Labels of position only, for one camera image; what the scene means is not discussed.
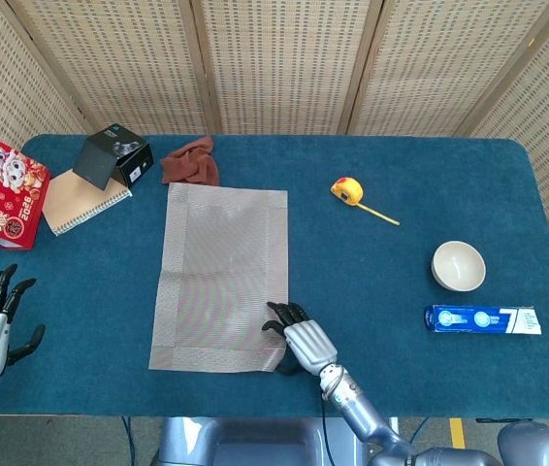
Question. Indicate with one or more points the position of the woven bamboo folding screen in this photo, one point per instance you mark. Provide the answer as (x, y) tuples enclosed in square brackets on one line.
[(279, 63)]

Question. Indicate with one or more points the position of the yellow tape measure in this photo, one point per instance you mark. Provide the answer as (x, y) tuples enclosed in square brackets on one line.
[(347, 189)]

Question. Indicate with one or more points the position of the grey woven placemat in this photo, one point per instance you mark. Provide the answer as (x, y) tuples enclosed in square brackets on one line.
[(226, 272)]

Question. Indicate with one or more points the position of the tan spiral notebook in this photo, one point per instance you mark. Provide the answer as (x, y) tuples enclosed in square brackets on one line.
[(75, 199)]

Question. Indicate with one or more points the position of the blue felt table cover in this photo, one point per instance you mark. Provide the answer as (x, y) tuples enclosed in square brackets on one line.
[(85, 315)]

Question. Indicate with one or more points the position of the blue toothpaste box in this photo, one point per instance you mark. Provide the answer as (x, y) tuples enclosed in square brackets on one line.
[(459, 318)]

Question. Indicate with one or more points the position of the black open cardboard box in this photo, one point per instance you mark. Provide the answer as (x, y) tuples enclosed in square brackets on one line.
[(95, 160)]

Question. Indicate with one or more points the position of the blue-grey robot torso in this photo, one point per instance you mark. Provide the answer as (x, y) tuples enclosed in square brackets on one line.
[(255, 442)]

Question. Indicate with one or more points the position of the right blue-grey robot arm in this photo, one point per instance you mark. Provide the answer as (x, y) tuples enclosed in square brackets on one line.
[(364, 417)]

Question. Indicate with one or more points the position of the cream round bowl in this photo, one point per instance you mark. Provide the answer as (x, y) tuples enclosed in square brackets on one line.
[(459, 266)]

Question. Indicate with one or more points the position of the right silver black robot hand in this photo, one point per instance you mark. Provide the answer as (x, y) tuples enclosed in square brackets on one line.
[(311, 344)]

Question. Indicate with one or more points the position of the brown crumpled cloth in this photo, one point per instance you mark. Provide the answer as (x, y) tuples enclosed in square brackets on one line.
[(192, 165)]

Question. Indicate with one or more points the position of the red desk calendar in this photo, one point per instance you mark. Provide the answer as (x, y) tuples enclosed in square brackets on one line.
[(3, 194)]

